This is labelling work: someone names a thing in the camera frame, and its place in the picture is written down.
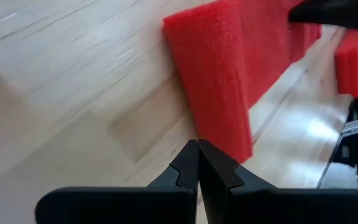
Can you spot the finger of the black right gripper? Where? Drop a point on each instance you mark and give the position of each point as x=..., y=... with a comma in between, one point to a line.
x=337, y=12

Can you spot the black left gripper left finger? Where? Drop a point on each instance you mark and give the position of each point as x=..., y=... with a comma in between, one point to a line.
x=120, y=205

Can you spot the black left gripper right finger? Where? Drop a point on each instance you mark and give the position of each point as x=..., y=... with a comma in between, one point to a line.
x=291, y=208

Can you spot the red elastic bandage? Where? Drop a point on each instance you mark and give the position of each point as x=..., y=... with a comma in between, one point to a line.
x=210, y=77

